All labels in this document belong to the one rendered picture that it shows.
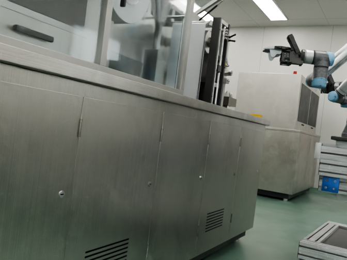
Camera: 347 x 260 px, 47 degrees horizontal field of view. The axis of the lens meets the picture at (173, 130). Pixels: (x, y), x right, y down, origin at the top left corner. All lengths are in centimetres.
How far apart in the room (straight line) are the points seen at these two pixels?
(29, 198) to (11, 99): 27
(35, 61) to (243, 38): 687
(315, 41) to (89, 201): 644
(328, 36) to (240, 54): 156
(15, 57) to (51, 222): 49
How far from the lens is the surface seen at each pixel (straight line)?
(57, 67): 114
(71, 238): 133
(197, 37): 260
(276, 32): 765
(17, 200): 114
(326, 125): 719
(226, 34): 260
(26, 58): 107
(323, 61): 226
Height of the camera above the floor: 75
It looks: level
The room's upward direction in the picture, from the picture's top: 7 degrees clockwise
